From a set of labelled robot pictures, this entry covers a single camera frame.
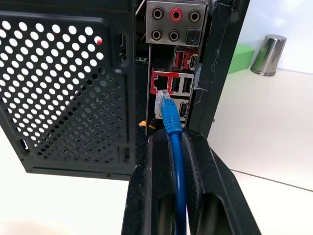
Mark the green block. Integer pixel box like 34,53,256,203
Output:
227,45,255,74

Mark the stainless steel cup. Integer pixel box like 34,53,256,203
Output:
250,34,287,76

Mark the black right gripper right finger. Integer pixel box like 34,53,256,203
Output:
179,127,262,235

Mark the blue ethernet cable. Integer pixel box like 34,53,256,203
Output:
155,90,188,235

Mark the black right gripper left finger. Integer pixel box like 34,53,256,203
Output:
121,128,177,235

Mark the black computer tower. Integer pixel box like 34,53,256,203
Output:
0,0,251,181

